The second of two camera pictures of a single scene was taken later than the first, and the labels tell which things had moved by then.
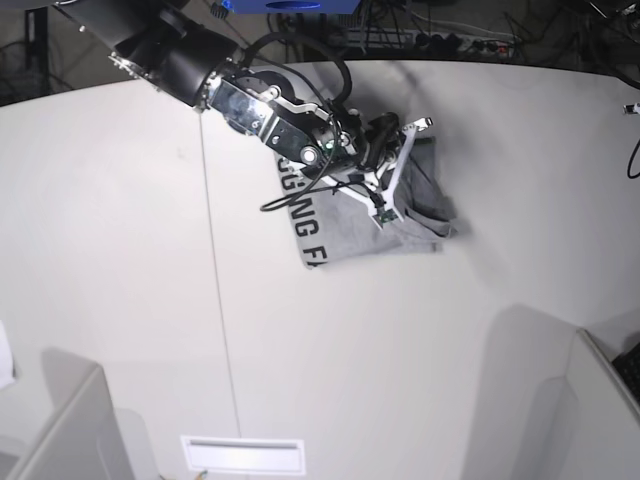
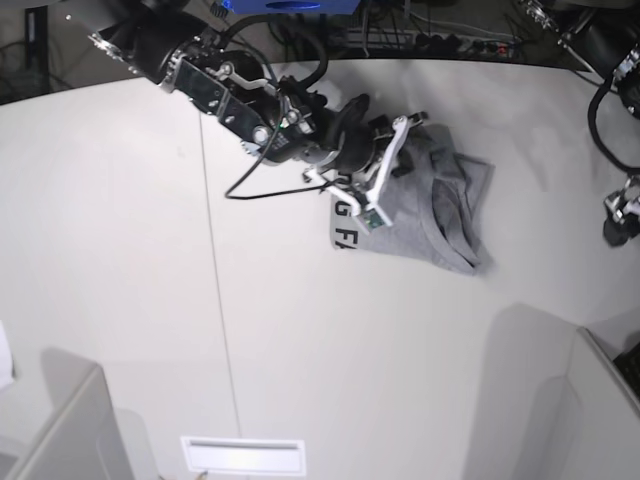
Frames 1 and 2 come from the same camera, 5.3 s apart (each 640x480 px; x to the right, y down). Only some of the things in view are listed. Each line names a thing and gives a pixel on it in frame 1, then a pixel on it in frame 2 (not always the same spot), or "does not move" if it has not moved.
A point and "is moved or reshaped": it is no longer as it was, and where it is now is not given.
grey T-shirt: (331, 225) is moved or reshaped
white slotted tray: (244, 455) does not move
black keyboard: (628, 364) does not move
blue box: (295, 6) does not move
